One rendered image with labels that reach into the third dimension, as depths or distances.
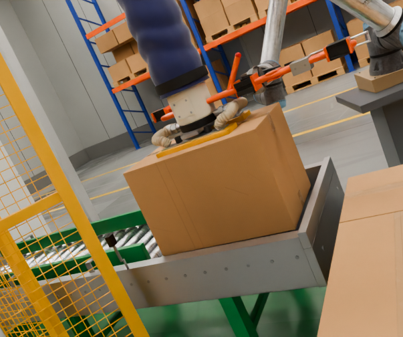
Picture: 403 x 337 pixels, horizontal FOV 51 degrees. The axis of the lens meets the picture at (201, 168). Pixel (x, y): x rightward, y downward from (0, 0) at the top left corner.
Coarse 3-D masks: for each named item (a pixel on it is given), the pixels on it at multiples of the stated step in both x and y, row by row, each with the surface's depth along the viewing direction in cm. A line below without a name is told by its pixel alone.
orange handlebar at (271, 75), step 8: (352, 40) 139; (312, 56) 148; (320, 56) 142; (272, 72) 151; (280, 72) 150; (288, 72) 149; (256, 80) 154; (264, 80) 153; (272, 80) 152; (216, 96) 162; (224, 96) 161
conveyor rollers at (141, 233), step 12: (132, 228) 237; (144, 228) 229; (120, 240) 226; (132, 240) 218; (144, 240) 212; (36, 252) 282; (48, 252) 268; (72, 252) 242; (84, 252) 235; (156, 252) 189; (36, 264) 250
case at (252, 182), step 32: (256, 128) 144; (288, 128) 178; (160, 160) 162; (192, 160) 156; (224, 160) 151; (256, 160) 147; (288, 160) 165; (160, 192) 167; (192, 192) 161; (224, 192) 156; (256, 192) 151; (288, 192) 155; (160, 224) 173; (192, 224) 167; (224, 224) 162; (256, 224) 156; (288, 224) 151
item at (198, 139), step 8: (208, 128) 160; (224, 128) 156; (232, 128) 156; (176, 136) 169; (192, 136) 168; (200, 136) 160; (208, 136) 157; (216, 136) 156; (176, 144) 166; (184, 144) 162; (192, 144) 161; (160, 152) 168; (168, 152) 167
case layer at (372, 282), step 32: (352, 192) 162; (384, 192) 151; (352, 224) 139; (384, 224) 130; (352, 256) 121; (384, 256) 115; (352, 288) 108; (384, 288) 103; (320, 320) 102; (352, 320) 97; (384, 320) 93
